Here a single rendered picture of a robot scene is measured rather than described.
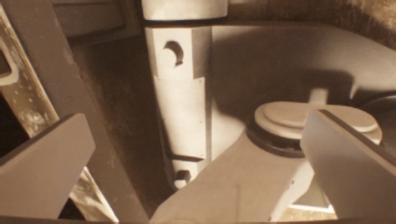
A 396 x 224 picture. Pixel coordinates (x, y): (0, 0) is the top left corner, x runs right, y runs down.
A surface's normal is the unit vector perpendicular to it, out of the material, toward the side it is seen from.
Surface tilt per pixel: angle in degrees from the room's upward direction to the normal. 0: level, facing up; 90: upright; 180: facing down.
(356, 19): 0
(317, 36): 0
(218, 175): 90
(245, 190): 90
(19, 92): 0
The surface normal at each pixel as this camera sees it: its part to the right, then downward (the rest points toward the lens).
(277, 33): -0.22, 0.48
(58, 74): 0.96, -0.06
